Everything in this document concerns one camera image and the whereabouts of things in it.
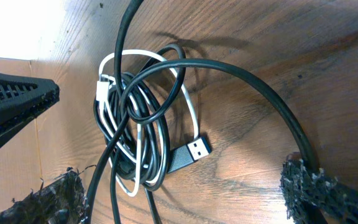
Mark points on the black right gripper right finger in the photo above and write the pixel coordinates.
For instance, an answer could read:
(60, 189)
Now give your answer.
(306, 193)

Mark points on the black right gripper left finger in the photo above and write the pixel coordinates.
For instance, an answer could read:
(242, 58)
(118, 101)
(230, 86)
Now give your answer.
(63, 201)

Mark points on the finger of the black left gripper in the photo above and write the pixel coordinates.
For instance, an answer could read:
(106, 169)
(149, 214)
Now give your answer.
(22, 99)

